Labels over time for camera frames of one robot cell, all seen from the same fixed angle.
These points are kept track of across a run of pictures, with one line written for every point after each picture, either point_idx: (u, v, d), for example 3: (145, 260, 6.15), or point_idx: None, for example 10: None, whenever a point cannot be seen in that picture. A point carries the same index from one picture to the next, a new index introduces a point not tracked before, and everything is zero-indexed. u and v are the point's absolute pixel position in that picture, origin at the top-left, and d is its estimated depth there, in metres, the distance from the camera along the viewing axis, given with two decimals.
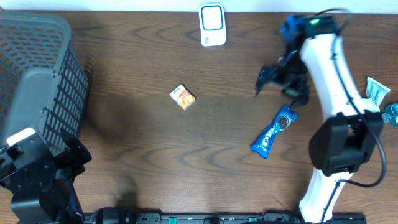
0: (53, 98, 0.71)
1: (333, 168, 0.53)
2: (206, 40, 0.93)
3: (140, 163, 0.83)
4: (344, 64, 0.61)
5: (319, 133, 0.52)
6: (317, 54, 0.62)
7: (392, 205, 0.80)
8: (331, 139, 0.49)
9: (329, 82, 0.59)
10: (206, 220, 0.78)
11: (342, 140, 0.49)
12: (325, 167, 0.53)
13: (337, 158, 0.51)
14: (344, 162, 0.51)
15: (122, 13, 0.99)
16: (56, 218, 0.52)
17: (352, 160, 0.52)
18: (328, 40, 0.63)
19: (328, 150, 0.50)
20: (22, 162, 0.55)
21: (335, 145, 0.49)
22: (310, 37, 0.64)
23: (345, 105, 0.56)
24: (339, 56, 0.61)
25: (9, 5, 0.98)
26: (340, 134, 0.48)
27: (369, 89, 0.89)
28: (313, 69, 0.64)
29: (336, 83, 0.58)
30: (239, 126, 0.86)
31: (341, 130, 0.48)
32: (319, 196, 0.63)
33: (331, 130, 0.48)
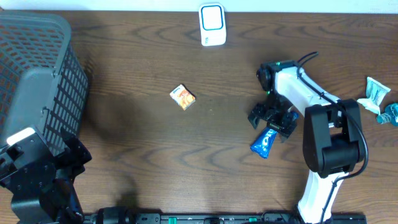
0: (53, 98, 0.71)
1: (329, 168, 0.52)
2: (206, 40, 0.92)
3: (140, 163, 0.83)
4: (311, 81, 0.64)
5: (306, 130, 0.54)
6: (286, 81, 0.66)
7: (392, 205, 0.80)
8: (314, 128, 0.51)
9: (302, 94, 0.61)
10: (206, 220, 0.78)
11: (326, 129, 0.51)
12: (320, 167, 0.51)
13: (330, 155, 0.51)
14: (337, 158, 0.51)
15: (122, 12, 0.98)
16: (56, 218, 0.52)
17: (346, 158, 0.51)
18: (293, 69, 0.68)
19: (315, 142, 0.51)
20: (22, 161, 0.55)
21: (320, 135, 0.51)
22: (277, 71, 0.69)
23: (318, 101, 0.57)
24: (305, 74, 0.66)
25: (9, 5, 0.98)
26: (321, 121, 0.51)
27: (369, 89, 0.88)
28: (288, 94, 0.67)
29: (306, 91, 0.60)
30: (239, 126, 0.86)
31: (320, 117, 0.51)
32: (318, 196, 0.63)
33: (311, 118, 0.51)
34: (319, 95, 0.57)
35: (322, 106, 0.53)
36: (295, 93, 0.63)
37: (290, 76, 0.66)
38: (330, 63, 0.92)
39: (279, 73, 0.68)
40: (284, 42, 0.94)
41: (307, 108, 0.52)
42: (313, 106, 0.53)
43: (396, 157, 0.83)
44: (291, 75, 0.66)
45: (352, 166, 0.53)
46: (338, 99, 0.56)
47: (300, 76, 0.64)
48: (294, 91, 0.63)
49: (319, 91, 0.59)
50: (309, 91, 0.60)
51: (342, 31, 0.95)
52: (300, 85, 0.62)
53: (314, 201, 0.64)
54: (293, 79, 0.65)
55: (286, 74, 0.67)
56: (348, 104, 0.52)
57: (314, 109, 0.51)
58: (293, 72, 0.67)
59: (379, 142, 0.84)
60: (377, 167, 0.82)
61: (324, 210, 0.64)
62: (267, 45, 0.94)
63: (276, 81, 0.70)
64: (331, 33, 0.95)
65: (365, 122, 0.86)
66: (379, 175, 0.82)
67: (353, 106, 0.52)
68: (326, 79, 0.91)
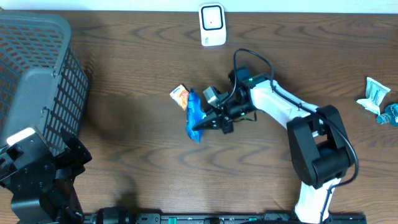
0: (53, 98, 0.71)
1: (323, 179, 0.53)
2: (206, 40, 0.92)
3: (140, 163, 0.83)
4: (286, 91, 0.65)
5: (291, 144, 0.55)
6: (263, 96, 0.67)
7: (392, 205, 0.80)
8: (300, 141, 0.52)
9: (282, 107, 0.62)
10: (206, 220, 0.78)
11: (310, 140, 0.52)
12: (314, 180, 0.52)
13: (321, 166, 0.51)
14: (329, 167, 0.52)
15: (122, 12, 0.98)
16: (56, 218, 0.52)
17: (337, 165, 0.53)
18: (265, 82, 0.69)
19: (303, 156, 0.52)
20: (23, 161, 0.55)
21: (307, 147, 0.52)
22: (250, 87, 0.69)
23: (298, 112, 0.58)
24: (279, 86, 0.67)
25: (9, 5, 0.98)
26: (303, 132, 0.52)
27: (369, 89, 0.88)
28: (267, 108, 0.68)
29: (285, 104, 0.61)
30: (239, 126, 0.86)
31: (303, 130, 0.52)
32: (315, 202, 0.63)
33: (294, 133, 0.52)
34: (298, 107, 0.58)
35: (302, 119, 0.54)
36: (275, 107, 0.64)
37: (265, 90, 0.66)
38: (329, 63, 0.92)
39: (254, 88, 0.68)
40: (284, 42, 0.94)
41: (288, 124, 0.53)
42: (293, 120, 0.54)
43: (396, 157, 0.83)
44: (266, 89, 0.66)
45: (344, 172, 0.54)
46: (316, 107, 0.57)
47: (275, 89, 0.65)
48: (274, 105, 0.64)
49: (296, 102, 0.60)
50: (286, 103, 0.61)
51: (342, 31, 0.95)
52: (278, 99, 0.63)
53: (311, 205, 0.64)
54: (269, 93, 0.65)
55: (260, 88, 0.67)
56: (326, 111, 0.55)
57: (295, 124, 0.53)
58: (267, 85, 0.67)
59: (379, 142, 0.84)
60: (377, 167, 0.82)
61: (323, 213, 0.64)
62: (267, 45, 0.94)
63: (250, 97, 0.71)
64: (331, 33, 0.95)
65: (365, 122, 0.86)
66: (379, 175, 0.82)
67: (334, 114, 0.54)
68: (326, 79, 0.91)
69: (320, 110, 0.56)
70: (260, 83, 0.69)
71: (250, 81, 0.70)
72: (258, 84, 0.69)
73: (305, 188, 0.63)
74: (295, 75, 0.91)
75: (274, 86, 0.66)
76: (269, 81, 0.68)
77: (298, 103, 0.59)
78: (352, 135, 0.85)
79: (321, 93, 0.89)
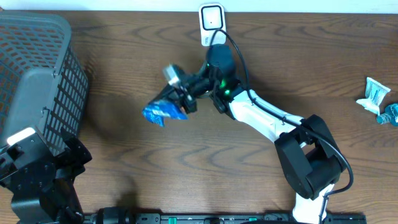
0: (53, 98, 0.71)
1: (318, 189, 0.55)
2: (206, 40, 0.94)
3: (140, 163, 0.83)
4: (265, 102, 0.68)
5: (283, 160, 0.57)
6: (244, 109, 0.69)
7: (392, 205, 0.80)
8: (290, 158, 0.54)
9: (265, 122, 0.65)
10: (206, 220, 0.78)
11: (300, 154, 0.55)
12: (311, 192, 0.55)
13: (314, 177, 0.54)
14: (322, 177, 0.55)
15: (122, 13, 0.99)
16: (56, 218, 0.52)
17: (331, 174, 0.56)
18: (243, 93, 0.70)
19: (296, 172, 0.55)
20: (22, 161, 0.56)
21: (298, 162, 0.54)
22: (232, 99, 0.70)
23: (283, 126, 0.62)
24: (258, 98, 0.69)
25: (9, 5, 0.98)
26: (293, 149, 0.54)
27: (369, 89, 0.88)
28: (249, 121, 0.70)
29: (267, 118, 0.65)
30: (239, 126, 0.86)
31: (291, 147, 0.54)
32: (312, 206, 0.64)
33: (283, 150, 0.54)
34: (282, 120, 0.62)
35: (289, 134, 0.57)
36: (257, 120, 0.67)
37: (245, 103, 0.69)
38: (329, 63, 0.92)
39: (232, 102, 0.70)
40: (285, 42, 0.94)
41: (277, 142, 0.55)
42: (280, 137, 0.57)
43: (396, 157, 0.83)
44: (245, 102, 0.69)
45: (337, 177, 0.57)
46: (300, 119, 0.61)
47: (254, 101, 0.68)
48: (256, 119, 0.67)
49: (280, 115, 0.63)
50: (269, 117, 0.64)
51: (343, 31, 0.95)
52: (260, 112, 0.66)
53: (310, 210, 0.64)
54: (249, 107, 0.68)
55: (239, 101, 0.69)
56: (311, 123, 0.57)
57: (283, 142, 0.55)
58: (245, 97, 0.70)
59: (379, 142, 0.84)
60: (377, 167, 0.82)
61: (322, 217, 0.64)
62: (267, 46, 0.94)
63: (231, 109, 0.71)
64: (331, 33, 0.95)
65: (365, 122, 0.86)
66: (379, 175, 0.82)
67: (318, 125, 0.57)
68: (326, 79, 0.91)
69: (305, 122, 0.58)
70: (238, 94, 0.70)
71: (227, 94, 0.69)
72: (236, 96, 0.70)
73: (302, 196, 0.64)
74: (295, 75, 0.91)
75: (253, 98, 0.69)
76: (245, 91, 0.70)
77: (280, 116, 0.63)
78: (352, 135, 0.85)
79: (321, 93, 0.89)
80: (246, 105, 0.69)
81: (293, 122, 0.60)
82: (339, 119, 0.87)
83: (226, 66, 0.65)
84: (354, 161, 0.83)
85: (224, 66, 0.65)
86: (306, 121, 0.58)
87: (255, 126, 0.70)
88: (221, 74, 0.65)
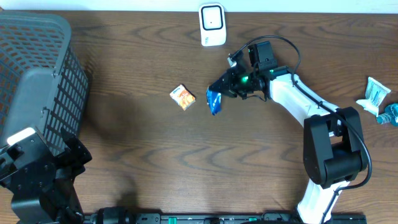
0: (53, 98, 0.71)
1: (332, 178, 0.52)
2: (206, 40, 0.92)
3: (140, 163, 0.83)
4: (306, 88, 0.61)
5: (306, 141, 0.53)
6: (281, 89, 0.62)
7: (392, 205, 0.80)
8: (315, 140, 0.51)
9: (300, 103, 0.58)
10: (206, 220, 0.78)
11: (326, 139, 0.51)
12: (323, 179, 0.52)
13: (333, 166, 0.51)
14: (341, 168, 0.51)
15: (122, 13, 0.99)
16: (56, 218, 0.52)
17: (350, 169, 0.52)
18: (285, 74, 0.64)
19: (317, 155, 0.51)
20: (23, 161, 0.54)
21: (321, 146, 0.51)
22: (270, 78, 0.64)
23: (317, 110, 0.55)
24: (300, 81, 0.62)
25: (9, 5, 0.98)
26: (321, 131, 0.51)
27: (369, 89, 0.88)
28: (283, 101, 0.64)
29: (303, 99, 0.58)
30: (239, 126, 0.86)
31: (320, 129, 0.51)
32: (318, 203, 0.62)
33: (310, 130, 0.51)
34: (318, 104, 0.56)
35: (321, 116, 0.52)
36: (293, 102, 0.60)
37: (286, 84, 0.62)
38: (329, 63, 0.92)
39: (274, 81, 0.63)
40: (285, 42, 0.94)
41: (306, 120, 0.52)
42: (311, 116, 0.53)
43: (396, 157, 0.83)
44: (286, 83, 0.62)
45: (354, 175, 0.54)
46: (336, 107, 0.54)
47: (296, 84, 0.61)
48: (292, 101, 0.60)
49: (316, 99, 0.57)
50: (305, 99, 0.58)
51: (343, 30, 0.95)
52: (298, 94, 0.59)
53: (316, 205, 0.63)
54: (290, 88, 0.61)
55: (281, 81, 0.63)
56: (347, 114, 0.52)
57: (314, 121, 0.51)
58: (288, 79, 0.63)
59: (379, 142, 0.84)
60: (377, 167, 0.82)
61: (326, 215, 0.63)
62: None
63: (268, 88, 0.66)
64: (331, 33, 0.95)
65: (365, 122, 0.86)
66: (379, 175, 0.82)
67: (352, 117, 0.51)
68: (326, 79, 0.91)
69: (341, 110, 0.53)
70: (282, 77, 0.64)
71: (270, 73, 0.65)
72: (279, 77, 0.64)
73: (312, 186, 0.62)
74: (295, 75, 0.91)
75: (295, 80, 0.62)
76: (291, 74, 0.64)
77: (318, 101, 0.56)
78: None
79: (321, 93, 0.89)
80: (286, 85, 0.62)
81: (328, 107, 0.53)
82: None
83: (264, 45, 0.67)
84: None
85: (263, 45, 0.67)
86: (342, 109, 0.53)
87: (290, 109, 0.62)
88: (257, 51, 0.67)
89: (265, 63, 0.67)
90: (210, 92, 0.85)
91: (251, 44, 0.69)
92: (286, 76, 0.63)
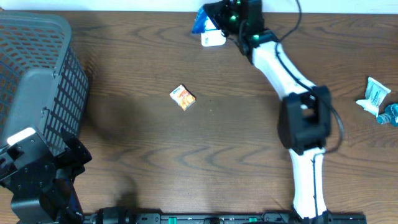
0: (53, 98, 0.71)
1: (303, 144, 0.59)
2: (206, 40, 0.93)
3: (140, 163, 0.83)
4: (288, 60, 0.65)
5: (283, 114, 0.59)
6: (263, 58, 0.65)
7: (393, 205, 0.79)
8: (290, 114, 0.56)
9: (281, 79, 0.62)
10: (206, 220, 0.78)
11: (300, 113, 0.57)
12: (293, 145, 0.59)
13: (303, 134, 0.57)
14: (310, 136, 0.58)
15: (122, 13, 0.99)
16: (56, 218, 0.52)
17: (319, 136, 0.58)
18: (270, 43, 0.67)
19: (291, 127, 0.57)
20: (22, 161, 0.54)
21: (296, 119, 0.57)
22: (254, 46, 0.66)
23: (295, 87, 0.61)
24: (282, 52, 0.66)
25: (9, 5, 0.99)
26: (296, 106, 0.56)
27: (369, 89, 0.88)
28: (264, 68, 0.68)
29: (285, 75, 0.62)
30: (239, 126, 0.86)
31: (295, 105, 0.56)
32: (303, 178, 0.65)
33: (286, 106, 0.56)
34: (296, 81, 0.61)
35: (296, 94, 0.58)
36: (272, 73, 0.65)
37: (269, 53, 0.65)
38: (329, 64, 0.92)
39: (257, 48, 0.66)
40: (284, 42, 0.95)
41: (285, 98, 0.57)
42: (289, 94, 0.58)
43: (396, 157, 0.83)
44: (270, 52, 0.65)
45: (324, 141, 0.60)
46: (311, 85, 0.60)
47: (278, 55, 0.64)
48: (272, 73, 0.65)
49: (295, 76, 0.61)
50: (286, 75, 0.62)
51: (342, 30, 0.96)
52: (279, 67, 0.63)
53: (301, 181, 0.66)
54: (271, 59, 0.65)
55: (264, 48, 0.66)
56: (319, 89, 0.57)
57: (290, 98, 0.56)
58: (271, 48, 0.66)
59: (379, 142, 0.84)
60: (377, 167, 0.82)
61: (315, 196, 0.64)
62: None
63: (252, 54, 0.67)
64: (331, 33, 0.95)
65: (365, 122, 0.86)
66: (379, 175, 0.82)
67: (326, 93, 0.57)
68: (326, 79, 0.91)
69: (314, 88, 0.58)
70: (265, 43, 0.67)
71: (255, 39, 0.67)
72: (262, 44, 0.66)
73: (295, 165, 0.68)
74: None
75: (278, 51, 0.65)
76: (274, 43, 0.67)
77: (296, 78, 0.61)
78: (352, 135, 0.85)
79: None
80: (270, 54, 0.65)
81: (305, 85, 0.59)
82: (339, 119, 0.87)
83: (257, 3, 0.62)
84: (353, 162, 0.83)
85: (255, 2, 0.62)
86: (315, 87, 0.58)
87: (267, 76, 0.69)
88: (248, 9, 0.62)
89: (252, 24, 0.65)
90: (201, 15, 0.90)
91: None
92: (271, 45, 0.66)
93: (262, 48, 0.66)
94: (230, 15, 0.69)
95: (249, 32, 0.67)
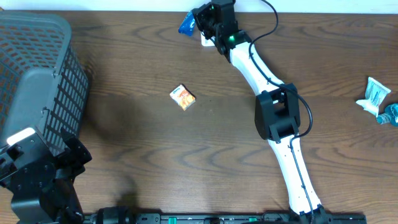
0: (53, 98, 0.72)
1: (275, 134, 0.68)
2: (206, 40, 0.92)
3: (140, 163, 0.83)
4: (260, 59, 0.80)
5: (257, 110, 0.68)
6: (239, 57, 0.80)
7: (393, 205, 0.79)
8: (263, 111, 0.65)
9: (254, 78, 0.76)
10: (206, 220, 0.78)
11: (272, 109, 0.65)
12: (268, 134, 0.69)
13: (275, 126, 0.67)
14: (280, 126, 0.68)
15: (122, 13, 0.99)
16: (56, 218, 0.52)
17: (287, 126, 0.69)
18: (244, 44, 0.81)
19: (265, 122, 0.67)
20: (23, 161, 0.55)
21: (269, 115, 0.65)
22: (231, 47, 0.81)
23: (267, 86, 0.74)
24: (255, 53, 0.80)
25: (9, 5, 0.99)
26: (268, 104, 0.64)
27: (369, 89, 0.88)
28: (241, 66, 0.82)
29: (257, 74, 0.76)
30: (239, 127, 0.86)
31: (267, 103, 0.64)
32: (286, 167, 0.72)
33: (260, 105, 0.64)
34: (267, 81, 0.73)
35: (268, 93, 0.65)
36: (245, 70, 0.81)
37: (244, 54, 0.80)
38: (329, 64, 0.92)
39: (234, 49, 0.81)
40: (284, 42, 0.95)
41: (257, 97, 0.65)
42: (261, 93, 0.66)
43: (396, 157, 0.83)
44: (245, 53, 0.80)
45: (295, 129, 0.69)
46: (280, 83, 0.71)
47: (252, 55, 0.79)
48: (245, 71, 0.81)
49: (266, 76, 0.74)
50: (258, 74, 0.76)
51: (342, 30, 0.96)
52: (252, 66, 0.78)
53: (286, 170, 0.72)
54: (246, 59, 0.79)
55: (240, 49, 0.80)
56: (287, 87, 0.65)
57: (263, 98, 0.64)
58: (245, 48, 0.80)
59: (379, 142, 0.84)
60: (377, 167, 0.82)
61: (305, 186, 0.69)
62: (267, 46, 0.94)
63: (230, 53, 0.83)
64: (331, 33, 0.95)
65: (365, 123, 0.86)
66: (379, 175, 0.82)
67: (293, 90, 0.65)
68: (326, 79, 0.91)
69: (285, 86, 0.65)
70: (240, 44, 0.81)
71: (231, 40, 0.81)
72: (238, 45, 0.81)
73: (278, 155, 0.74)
74: (295, 75, 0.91)
75: (252, 52, 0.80)
76: (248, 43, 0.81)
77: (267, 78, 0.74)
78: (352, 135, 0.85)
79: (321, 93, 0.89)
80: (244, 54, 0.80)
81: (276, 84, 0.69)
82: (339, 119, 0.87)
83: (227, 7, 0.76)
84: (353, 161, 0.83)
85: (226, 7, 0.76)
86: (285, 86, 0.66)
87: (243, 72, 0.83)
88: (221, 14, 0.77)
89: (227, 25, 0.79)
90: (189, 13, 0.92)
91: (216, 3, 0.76)
92: (247, 45, 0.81)
93: (239, 49, 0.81)
94: (211, 17, 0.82)
95: (226, 33, 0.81)
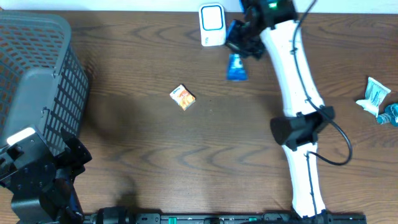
0: (53, 98, 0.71)
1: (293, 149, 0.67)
2: (206, 40, 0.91)
3: (140, 163, 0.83)
4: (302, 56, 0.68)
5: (282, 126, 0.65)
6: (277, 49, 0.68)
7: (392, 205, 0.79)
8: (291, 135, 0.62)
9: (289, 86, 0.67)
10: (206, 220, 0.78)
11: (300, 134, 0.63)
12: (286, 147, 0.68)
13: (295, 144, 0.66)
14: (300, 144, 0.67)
15: (122, 12, 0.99)
16: (56, 218, 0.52)
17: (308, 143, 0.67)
18: (288, 24, 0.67)
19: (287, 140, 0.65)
20: (23, 161, 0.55)
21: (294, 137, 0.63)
22: (269, 27, 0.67)
23: (304, 103, 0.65)
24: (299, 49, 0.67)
25: (8, 5, 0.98)
26: (298, 130, 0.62)
27: (369, 89, 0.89)
28: (275, 56, 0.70)
29: (295, 83, 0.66)
30: (239, 127, 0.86)
31: (297, 130, 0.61)
32: (298, 173, 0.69)
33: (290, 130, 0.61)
34: (306, 99, 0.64)
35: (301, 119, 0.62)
36: (278, 61, 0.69)
37: (286, 48, 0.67)
38: (329, 64, 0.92)
39: (273, 32, 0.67)
40: None
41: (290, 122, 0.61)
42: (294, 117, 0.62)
43: (396, 157, 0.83)
44: (287, 45, 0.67)
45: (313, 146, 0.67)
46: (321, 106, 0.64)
47: (295, 51, 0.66)
48: (278, 62, 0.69)
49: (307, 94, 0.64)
50: (296, 83, 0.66)
51: (342, 30, 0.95)
52: (291, 68, 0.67)
53: (298, 177, 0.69)
54: (287, 55, 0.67)
55: (280, 37, 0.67)
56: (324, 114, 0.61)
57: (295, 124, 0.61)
58: (290, 39, 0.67)
59: (379, 142, 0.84)
60: (377, 167, 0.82)
61: (313, 193, 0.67)
62: None
63: (266, 37, 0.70)
64: (331, 33, 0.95)
65: (365, 122, 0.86)
66: (379, 174, 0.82)
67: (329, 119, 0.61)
68: (326, 79, 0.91)
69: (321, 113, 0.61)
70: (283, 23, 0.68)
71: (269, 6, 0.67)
72: (278, 25, 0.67)
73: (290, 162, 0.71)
74: None
75: (296, 46, 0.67)
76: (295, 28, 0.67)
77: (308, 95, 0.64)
78: (352, 135, 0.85)
79: (321, 93, 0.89)
80: (285, 45, 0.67)
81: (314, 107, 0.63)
82: (339, 119, 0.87)
83: None
84: (353, 161, 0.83)
85: None
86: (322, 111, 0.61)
87: (273, 57, 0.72)
88: None
89: None
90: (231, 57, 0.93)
91: None
92: (292, 33, 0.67)
93: (280, 32, 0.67)
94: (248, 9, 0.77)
95: None
